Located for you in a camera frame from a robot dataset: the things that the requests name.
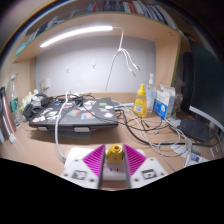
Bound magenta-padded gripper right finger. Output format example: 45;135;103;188
122;143;169;188

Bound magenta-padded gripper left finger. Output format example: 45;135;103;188
60;143;107;190

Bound yellow charger block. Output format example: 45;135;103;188
106;143;125;164

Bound white power strip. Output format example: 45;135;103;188
63;146;148;183

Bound black laptop with stickers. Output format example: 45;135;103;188
28;97;120;132

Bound black fabric pouch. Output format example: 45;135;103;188
177;118;214;143

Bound yellow squeeze bottle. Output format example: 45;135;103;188
132;83;148;118

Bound blue and white carton box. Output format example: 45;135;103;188
153;83;177;120

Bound clear pump bottle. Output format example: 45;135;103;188
145;73;157;113

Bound black headphones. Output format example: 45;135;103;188
23;93;51;119

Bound crumpled white tissue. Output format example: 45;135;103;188
19;89;41;113

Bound maroon and black flask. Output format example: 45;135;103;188
0;87;17;144

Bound clear bottle with green label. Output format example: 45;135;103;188
9;74;23;129

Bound dark computer monitor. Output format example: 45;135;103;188
181;41;224;134

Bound white LED light bar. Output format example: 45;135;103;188
39;25;114;49

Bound wooden shelf unit with books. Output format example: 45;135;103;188
12;0;189;111

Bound tangled white cable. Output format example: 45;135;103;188
114;103;194;168

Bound white power strip cable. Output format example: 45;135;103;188
54;89;73;163

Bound thin black cable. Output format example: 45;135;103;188
118;108;221;148

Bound white hanging charging cable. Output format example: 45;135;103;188
105;26;141;93

